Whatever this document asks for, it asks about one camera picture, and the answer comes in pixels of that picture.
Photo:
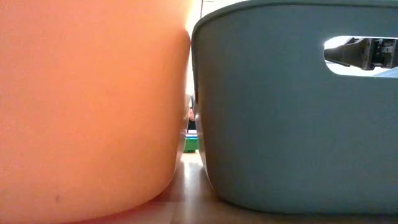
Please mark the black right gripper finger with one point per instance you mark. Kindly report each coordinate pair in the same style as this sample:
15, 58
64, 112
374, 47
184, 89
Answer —
354, 54

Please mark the green toy block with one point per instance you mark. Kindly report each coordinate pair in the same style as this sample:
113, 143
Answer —
190, 145

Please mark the dark teal plastic bin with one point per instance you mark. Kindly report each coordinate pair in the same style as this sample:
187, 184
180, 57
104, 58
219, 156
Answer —
264, 124

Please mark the person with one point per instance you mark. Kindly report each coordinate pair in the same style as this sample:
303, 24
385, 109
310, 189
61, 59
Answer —
191, 115

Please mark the blue toy block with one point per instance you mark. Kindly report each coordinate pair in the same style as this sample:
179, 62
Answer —
191, 136

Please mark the yellow-orange plastic bin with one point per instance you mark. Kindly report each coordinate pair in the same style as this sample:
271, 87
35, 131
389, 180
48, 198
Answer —
93, 109

